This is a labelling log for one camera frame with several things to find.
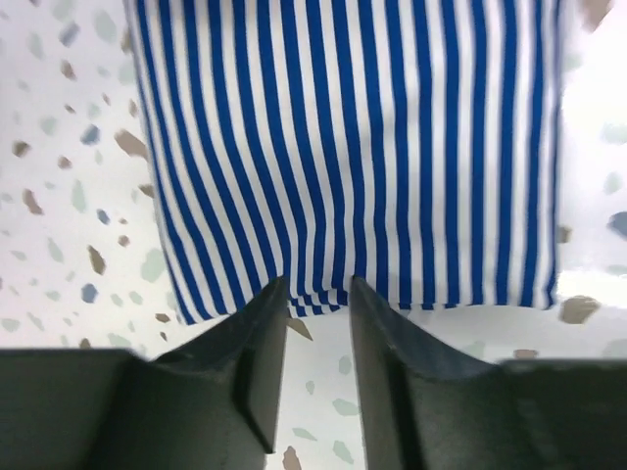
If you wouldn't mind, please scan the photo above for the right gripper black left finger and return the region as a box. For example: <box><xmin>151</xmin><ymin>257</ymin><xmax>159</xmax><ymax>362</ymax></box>
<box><xmin>1</xmin><ymin>278</ymin><xmax>288</xmax><ymax>469</ymax></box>

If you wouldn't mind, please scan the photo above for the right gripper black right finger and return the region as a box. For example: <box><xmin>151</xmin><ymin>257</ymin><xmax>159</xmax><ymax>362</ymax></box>
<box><xmin>349</xmin><ymin>277</ymin><xmax>626</xmax><ymax>469</ymax></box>

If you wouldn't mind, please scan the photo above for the blue white striped tank top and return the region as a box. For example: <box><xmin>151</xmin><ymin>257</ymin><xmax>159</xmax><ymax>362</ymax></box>
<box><xmin>125</xmin><ymin>1</ymin><xmax>565</xmax><ymax>324</ymax></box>

